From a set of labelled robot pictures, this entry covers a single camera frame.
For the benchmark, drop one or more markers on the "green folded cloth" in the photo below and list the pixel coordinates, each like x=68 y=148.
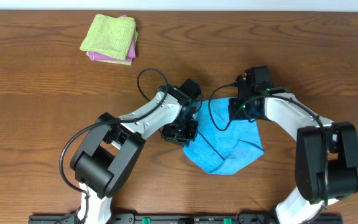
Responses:
x=109 y=35

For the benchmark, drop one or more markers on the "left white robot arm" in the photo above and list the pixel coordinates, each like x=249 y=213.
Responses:
x=107 y=155

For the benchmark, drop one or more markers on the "blue cloth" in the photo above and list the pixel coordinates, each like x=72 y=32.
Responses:
x=223 y=152

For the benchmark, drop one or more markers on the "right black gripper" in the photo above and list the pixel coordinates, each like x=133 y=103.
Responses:
x=234 y=114

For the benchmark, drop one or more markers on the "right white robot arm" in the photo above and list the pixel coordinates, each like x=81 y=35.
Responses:
x=326 y=164

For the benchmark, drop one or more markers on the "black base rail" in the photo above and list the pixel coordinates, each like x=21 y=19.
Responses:
x=128 y=218

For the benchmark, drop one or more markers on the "light green bottom cloth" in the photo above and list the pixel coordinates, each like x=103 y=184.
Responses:
x=131 y=55

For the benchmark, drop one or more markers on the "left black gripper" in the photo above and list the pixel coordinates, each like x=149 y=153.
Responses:
x=190 y=137

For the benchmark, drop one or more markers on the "pink folded cloth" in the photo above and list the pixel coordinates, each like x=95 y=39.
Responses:
x=129 y=53

